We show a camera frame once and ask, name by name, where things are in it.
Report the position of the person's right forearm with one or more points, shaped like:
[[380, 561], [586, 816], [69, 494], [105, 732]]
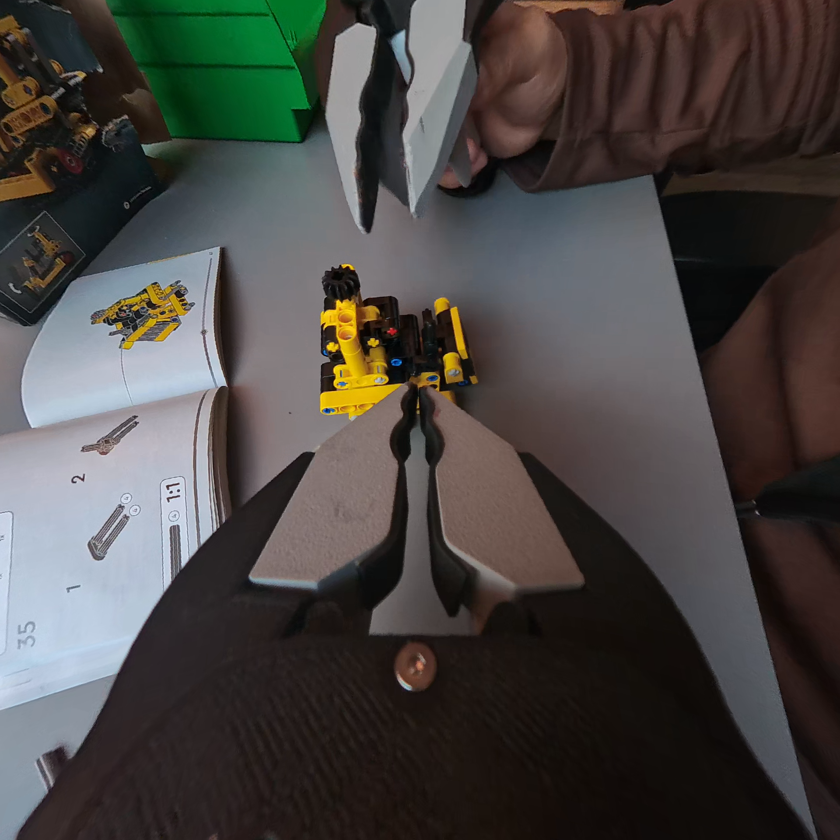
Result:
[[656, 79]]

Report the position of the green box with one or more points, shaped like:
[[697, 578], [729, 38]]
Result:
[[223, 72]]

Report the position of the dark lego set box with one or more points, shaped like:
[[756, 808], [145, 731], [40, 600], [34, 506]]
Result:
[[46, 131]]

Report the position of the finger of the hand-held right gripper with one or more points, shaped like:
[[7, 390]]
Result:
[[344, 111], [436, 92]]

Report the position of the person's leg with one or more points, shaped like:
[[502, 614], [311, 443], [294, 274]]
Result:
[[787, 407]]

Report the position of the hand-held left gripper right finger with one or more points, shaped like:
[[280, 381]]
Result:
[[495, 512]]

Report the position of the white lego instruction booklet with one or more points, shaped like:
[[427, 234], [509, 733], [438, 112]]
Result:
[[98, 472]]

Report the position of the yellow and black lego model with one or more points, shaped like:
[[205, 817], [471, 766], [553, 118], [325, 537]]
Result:
[[358, 341]]

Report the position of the black chair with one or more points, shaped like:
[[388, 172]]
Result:
[[722, 262]]

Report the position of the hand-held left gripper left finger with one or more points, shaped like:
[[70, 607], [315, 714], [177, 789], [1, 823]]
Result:
[[334, 505]]

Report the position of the person's right hand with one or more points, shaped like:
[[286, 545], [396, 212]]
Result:
[[522, 79]]

